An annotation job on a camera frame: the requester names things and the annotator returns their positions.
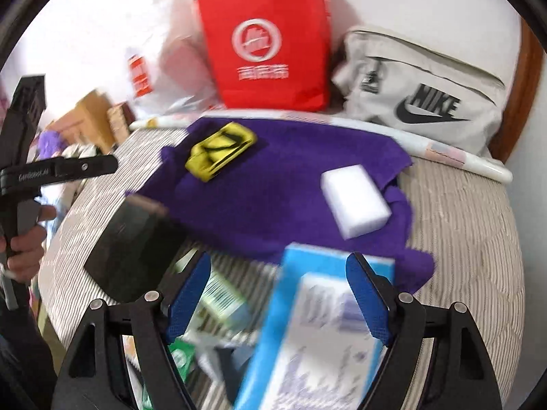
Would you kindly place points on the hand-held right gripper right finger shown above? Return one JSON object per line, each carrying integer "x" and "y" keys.
{"x": 367, "y": 303}

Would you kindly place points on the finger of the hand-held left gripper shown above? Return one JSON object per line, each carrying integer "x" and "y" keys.
{"x": 89, "y": 165}

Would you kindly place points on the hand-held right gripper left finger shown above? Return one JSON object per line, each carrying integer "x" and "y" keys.
{"x": 190, "y": 301}

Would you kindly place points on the blue cardboard box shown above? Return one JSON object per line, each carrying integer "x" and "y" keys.
{"x": 295, "y": 273}

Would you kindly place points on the person's left forearm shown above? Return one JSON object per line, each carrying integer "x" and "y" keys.
{"x": 21, "y": 350}

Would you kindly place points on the person's left hand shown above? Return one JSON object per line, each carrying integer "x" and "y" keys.
{"x": 25, "y": 243}

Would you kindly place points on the purple plush item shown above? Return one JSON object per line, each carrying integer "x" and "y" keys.
{"x": 51, "y": 145}

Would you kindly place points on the wooden nightstand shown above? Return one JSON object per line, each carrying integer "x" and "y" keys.
{"x": 92, "y": 115}

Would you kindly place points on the patterned brown book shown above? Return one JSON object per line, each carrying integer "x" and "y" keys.
{"x": 122, "y": 119}

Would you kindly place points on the small green packet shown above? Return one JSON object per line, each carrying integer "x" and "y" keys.
{"x": 181, "y": 358}

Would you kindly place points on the dark green book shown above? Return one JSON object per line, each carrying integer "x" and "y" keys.
{"x": 128, "y": 247}

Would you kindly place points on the white sponge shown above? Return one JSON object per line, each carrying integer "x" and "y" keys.
{"x": 357, "y": 200}

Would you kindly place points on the striped bed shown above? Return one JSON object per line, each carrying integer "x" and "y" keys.
{"x": 461, "y": 243}

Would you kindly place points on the yellow toy car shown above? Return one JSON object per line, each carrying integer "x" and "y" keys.
{"x": 218, "y": 153}

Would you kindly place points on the purple cloth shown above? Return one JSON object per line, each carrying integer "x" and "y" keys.
{"x": 273, "y": 192}

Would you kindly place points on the white plastic shopping bag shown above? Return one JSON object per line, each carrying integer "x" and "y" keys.
{"x": 171, "y": 17}

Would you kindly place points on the printed paper roll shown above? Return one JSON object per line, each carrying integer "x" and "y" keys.
{"x": 470, "y": 160}

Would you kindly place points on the grey waist bag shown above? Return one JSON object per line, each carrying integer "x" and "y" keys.
{"x": 427, "y": 68}

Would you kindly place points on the red paper bag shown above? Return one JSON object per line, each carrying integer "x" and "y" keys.
{"x": 299, "y": 17}

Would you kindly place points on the wooden headboard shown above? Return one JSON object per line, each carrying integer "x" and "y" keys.
{"x": 527, "y": 94}

